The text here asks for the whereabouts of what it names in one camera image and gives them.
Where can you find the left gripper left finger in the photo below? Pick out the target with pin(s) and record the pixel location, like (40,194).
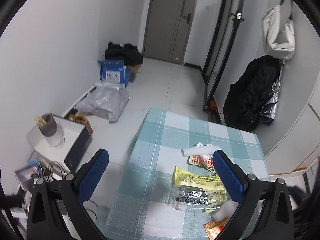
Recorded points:
(45,220)

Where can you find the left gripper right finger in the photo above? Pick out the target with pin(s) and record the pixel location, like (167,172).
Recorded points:
(275,220)

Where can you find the orange sachet wrapper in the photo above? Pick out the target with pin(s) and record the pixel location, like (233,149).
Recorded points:
(213,228)

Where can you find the red checkered sauce packet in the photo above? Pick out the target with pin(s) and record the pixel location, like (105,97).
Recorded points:
(204,161)

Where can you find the yellow snack wrapper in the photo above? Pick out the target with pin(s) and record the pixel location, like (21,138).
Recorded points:
(195,192)

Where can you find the white foam piece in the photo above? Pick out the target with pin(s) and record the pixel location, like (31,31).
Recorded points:
(226,211)

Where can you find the white side cabinet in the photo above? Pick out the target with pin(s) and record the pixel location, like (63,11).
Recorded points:
(66,146)

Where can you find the checkered teal tablecloth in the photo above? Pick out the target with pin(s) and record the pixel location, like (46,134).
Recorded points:
(141,209)

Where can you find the grey chopstick holder cup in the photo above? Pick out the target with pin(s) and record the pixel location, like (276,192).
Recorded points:
(46,124)

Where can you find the white foam strip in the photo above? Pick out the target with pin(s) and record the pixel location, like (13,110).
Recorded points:
(202,150)

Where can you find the crumpled white tissue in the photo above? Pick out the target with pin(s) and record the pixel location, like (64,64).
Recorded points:
(199,144)

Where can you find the silver folded umbrella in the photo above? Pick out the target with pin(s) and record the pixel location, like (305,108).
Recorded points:
(268,113)

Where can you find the black hanging garment bag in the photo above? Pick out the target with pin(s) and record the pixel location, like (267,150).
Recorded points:
(247,97)

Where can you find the grey plastic mailer bag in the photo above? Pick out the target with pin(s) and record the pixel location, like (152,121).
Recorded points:
(107,101)

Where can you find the blue cardboard box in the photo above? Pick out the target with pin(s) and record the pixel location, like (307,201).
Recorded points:
(115,71)

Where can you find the white tote bag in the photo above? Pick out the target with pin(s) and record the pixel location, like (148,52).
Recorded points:
(278,40)

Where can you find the black clothes pile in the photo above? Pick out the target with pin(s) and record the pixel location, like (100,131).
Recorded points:
(127,52)

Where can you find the black framed glass door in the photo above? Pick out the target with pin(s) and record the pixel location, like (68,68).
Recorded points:
(228,21)

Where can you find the brown entrance door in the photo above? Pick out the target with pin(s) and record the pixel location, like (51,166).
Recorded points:
(167,29)

